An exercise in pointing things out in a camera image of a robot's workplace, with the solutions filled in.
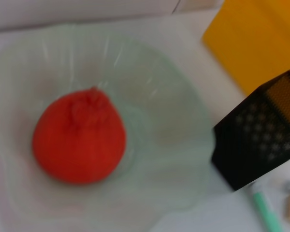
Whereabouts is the yellow plastic bin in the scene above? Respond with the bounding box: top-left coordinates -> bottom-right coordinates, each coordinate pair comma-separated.
202,0 -> 290,97

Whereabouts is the translucent green fruit bowl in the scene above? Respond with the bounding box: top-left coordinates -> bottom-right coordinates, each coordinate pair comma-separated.
0,20 -> 215,232

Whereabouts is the red-orange toy orange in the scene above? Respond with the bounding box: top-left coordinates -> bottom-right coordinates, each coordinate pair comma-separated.
31,86 -> 127,186

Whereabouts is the black mesh pen holder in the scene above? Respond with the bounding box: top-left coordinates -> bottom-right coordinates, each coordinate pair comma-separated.
210,70 -> 290,193

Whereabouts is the green pen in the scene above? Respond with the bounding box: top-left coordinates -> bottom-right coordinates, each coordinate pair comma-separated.
247,185 -> 285,232

